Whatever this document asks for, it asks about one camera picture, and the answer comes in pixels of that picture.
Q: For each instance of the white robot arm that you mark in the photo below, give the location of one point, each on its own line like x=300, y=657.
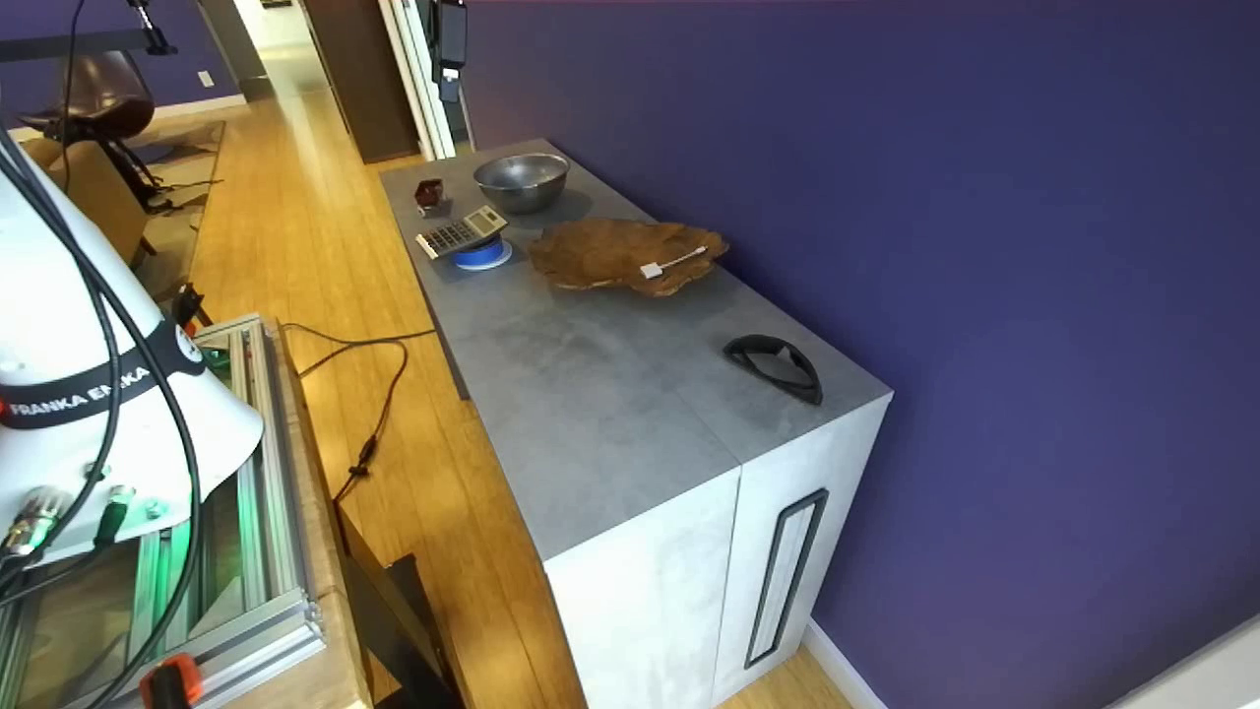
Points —
x=108, y=415

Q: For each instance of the silver metal bowl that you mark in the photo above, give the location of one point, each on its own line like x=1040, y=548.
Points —
x=520, y=182

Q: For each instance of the small white marker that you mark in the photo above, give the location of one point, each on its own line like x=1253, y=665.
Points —
x=657, y=270

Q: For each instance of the brown wooden tray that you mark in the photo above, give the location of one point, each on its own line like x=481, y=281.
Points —
x=608, y=253

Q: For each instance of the grey concrete cabinet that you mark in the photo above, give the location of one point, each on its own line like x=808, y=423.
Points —
x=678, y=505

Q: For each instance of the blue tape roll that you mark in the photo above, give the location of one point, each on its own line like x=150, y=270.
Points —
x=481, y=258

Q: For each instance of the small dark red object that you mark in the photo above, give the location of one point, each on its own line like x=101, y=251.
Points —
x=431, y=200

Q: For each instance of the dark round chair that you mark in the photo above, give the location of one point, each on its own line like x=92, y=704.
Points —
x=108, y=106

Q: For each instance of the black curved handle object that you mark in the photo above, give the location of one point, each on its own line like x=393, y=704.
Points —
x=779, y=365

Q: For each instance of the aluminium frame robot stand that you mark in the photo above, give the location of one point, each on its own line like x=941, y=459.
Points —
x=246, y=612

